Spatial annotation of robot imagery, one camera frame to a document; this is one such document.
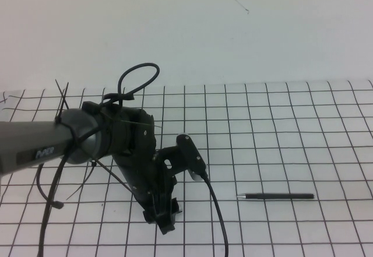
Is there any black pen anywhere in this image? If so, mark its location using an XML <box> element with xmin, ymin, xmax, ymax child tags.
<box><xmin>237</xmin><ymin>192</ymin><xmax>316</xmax><ymax>202</ymax></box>

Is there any white black-grid paper mat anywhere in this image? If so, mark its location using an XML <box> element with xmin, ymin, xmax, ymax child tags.
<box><xmin>0</xmin><ymin>79</ymin><xmax>373</xmax><ymax>257</ymax></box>

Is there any black left camera bracket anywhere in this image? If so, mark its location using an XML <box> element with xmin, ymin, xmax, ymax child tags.
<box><xmin>153</xmin><ymin>145</ymin><xmax>190</xmax><ymax>179</ymax></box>

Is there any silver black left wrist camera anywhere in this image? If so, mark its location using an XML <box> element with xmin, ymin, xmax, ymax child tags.
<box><xmin>175</xmin><ymin>133</ymin><xmax>209</xmax><ymax>182</ymax></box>

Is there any thick black left camera cable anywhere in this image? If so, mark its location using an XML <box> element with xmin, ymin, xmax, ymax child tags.
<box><xmin>200</xmin><ymin>172</ymin><xmax>231</xmax><ymax>257</ymax></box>

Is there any looped black left arm cable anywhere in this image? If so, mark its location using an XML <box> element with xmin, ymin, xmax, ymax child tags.
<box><xmin>101</xmin><ymin>62</ymin><xmax>161</xmax><ymax>106</ymax></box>

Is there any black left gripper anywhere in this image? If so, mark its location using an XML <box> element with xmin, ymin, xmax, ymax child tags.
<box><xmin>109</xmin><ymin>107</ymin><xmax>184</xmax><ymax>236</ymax></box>

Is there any thin black left arm wire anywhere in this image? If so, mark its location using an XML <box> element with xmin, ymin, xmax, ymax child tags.
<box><xmin>35</xmin><ymin>156</ymin><xmax>65</xmax><ymax>210</ymax></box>

